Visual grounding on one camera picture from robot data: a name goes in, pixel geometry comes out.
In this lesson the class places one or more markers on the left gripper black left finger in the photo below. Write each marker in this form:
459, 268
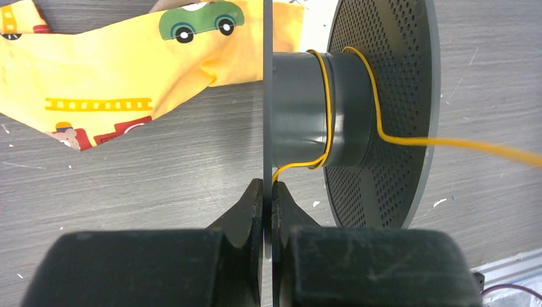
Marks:
219, 265

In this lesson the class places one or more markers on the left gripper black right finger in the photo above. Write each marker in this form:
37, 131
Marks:
329, 266

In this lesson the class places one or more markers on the black cable spool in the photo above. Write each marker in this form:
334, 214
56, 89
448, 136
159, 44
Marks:
381, 65

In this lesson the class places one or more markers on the yellow snack bag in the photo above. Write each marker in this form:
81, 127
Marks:
92, 87

